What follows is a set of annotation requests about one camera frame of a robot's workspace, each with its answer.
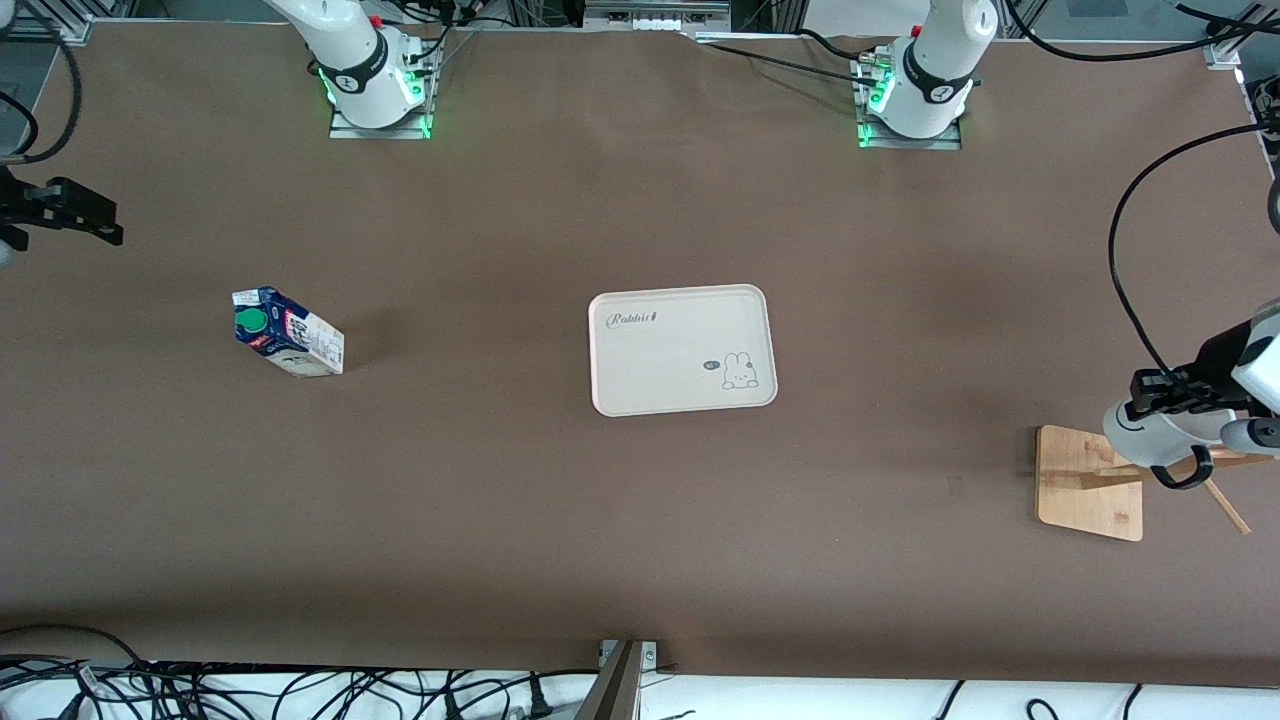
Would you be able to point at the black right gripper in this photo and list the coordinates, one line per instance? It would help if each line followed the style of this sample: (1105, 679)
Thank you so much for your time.
(22, 210)

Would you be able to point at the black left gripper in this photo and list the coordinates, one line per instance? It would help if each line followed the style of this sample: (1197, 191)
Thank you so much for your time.
(1213, 362)

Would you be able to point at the blue white milk carton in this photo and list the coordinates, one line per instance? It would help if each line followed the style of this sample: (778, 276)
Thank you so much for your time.
(290, 335)

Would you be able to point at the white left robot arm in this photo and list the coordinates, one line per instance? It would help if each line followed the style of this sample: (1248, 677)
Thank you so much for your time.
(940, 70)

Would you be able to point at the wooden cup rack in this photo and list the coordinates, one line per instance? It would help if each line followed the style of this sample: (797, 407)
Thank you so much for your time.
(1080, 500)

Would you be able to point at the cream rabbit print tray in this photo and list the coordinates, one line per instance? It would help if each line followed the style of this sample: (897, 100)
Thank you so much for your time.
(680, 350)

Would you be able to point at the grey control box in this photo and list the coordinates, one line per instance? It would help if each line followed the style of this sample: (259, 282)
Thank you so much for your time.
(655, 14)

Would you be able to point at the aluminium frame rail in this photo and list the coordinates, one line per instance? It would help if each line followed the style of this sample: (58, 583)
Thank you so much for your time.
(40, 30)

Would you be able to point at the small aluminium corner bracket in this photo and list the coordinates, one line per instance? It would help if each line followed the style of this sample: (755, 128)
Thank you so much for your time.
(1220, 52)

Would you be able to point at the grey metal camera post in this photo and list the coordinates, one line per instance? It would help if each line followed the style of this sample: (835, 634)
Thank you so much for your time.
(615, 690)

